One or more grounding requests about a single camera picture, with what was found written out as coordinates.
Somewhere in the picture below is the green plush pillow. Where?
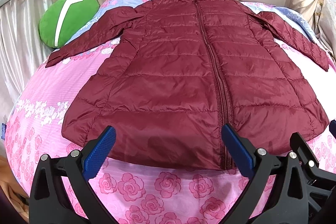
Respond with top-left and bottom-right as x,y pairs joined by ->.
39,0 -> 100,48

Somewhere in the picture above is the cream floral cloth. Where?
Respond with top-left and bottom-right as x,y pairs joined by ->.
312,0 -> 336,59

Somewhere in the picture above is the maroon quilted down jacket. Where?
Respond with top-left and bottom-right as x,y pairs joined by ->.
47,0 -> 329,170

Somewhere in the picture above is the silver satin striped curtain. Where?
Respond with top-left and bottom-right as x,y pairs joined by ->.
1,0 -> 52,122

